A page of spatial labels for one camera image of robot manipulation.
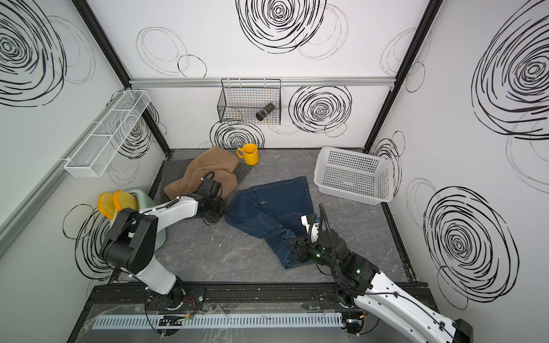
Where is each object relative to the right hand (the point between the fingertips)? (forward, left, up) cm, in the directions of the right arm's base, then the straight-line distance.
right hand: (287, 244), depth 72 cm
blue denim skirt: (+20, +6, -13) cm, 25 cm away
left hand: (+19, +26, -12) cm, 35 cm away
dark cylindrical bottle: (+48, +12, +18) cm, 53 cm away
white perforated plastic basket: (+43, -35, -14) cm, 57 cm away
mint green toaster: (+15, +55, +2) cm, 57 cm away
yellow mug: (+49, +20, -6) cm, 53 cm away
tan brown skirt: (+44, +34, -7) cm, 56 cm away
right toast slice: (+11, +58, +8) cm, 60 cm away
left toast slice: (+8, +62, +9) cm, 64 cm away
